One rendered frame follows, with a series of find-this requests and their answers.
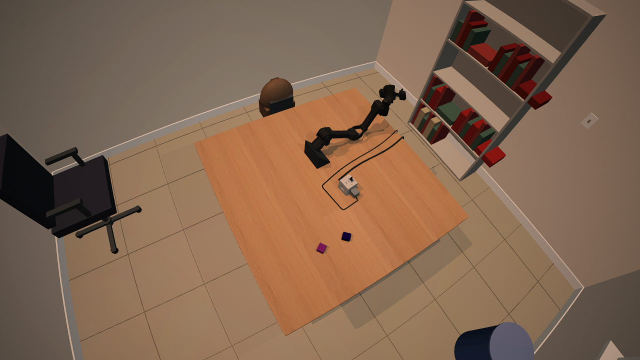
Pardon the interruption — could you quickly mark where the small purple cube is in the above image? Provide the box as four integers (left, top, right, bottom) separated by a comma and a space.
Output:
316, 242, 327, 254

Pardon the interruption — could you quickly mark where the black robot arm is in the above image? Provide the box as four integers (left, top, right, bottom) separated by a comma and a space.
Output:
309, 84, 396, 153

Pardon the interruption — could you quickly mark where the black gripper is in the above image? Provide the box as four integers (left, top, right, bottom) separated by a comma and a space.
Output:
379, 88, 406, 104

